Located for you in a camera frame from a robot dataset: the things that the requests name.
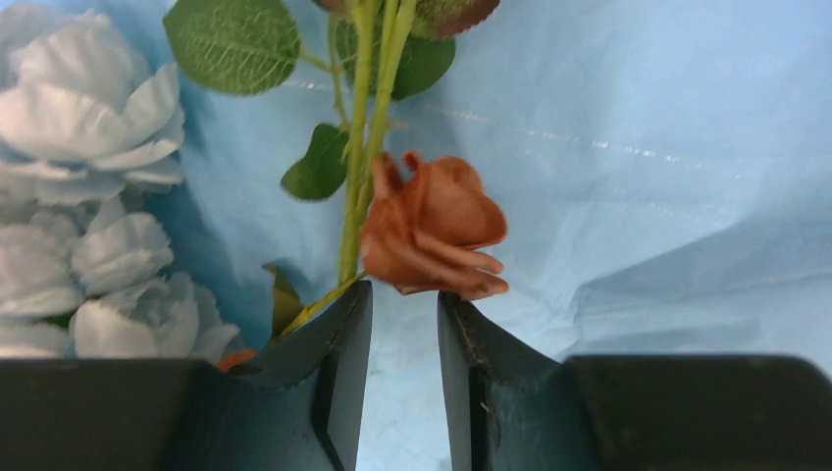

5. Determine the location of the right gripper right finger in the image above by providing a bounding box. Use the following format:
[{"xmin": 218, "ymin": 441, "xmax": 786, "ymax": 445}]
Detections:
[{"xmin": 438, "ymin": 291, "xmax": 831, "ymax": 471}]

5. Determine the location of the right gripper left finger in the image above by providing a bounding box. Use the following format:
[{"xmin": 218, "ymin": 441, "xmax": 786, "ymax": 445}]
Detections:
[{"xmin": 1, "ymin": 281, "xmax": 373, "ymax": 470}]

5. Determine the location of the flower bouquet blue paper wrap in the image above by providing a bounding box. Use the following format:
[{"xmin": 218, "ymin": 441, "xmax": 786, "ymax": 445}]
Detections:
[{"xmin": 0, "ymin": 0, "xmax": 832, "ymax": 471}]

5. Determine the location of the pink peony flower stem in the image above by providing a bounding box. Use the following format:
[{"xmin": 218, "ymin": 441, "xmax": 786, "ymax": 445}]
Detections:
[{"xmin": 163, "ymin": 0, "xmax": 496, "ymax": 282}]

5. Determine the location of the orange rose stem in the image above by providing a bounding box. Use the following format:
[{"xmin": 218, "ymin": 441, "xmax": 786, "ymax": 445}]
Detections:
[{"xmin": 263, "ymin": 150, "xmax": 509, "ymax": 345}]

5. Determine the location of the light blue flower stem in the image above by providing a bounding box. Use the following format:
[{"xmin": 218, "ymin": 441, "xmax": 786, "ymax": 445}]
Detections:
[{"xmin": 1, "ymin": 2, "xmax": 243, "ymax": 364}]

